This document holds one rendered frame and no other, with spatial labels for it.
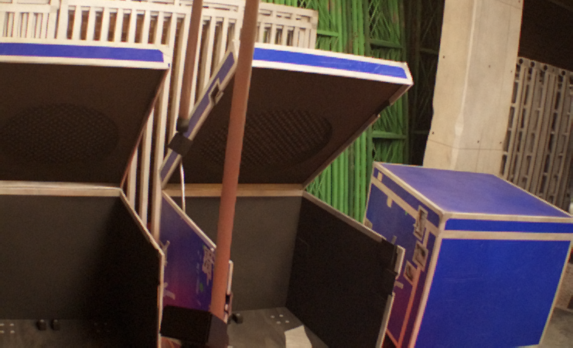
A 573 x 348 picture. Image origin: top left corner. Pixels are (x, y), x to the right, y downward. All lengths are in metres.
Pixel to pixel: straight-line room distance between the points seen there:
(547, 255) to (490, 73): 1.71
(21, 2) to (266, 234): 2.16
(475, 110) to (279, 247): 1.93
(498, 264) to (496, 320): 0.39
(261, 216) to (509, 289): 1.57
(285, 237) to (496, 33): 2.34
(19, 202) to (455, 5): 3.40
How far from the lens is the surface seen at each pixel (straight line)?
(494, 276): 3.41
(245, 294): 3.60
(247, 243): 3.46
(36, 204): 3.07
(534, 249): 3.51
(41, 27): 3.85
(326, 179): 5.43
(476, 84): 4.53
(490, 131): 4.78
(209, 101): 2.51
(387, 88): 2.77
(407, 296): 3.42
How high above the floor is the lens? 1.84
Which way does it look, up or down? 12 degrees down
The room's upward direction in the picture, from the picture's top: 8 degrees clockwise
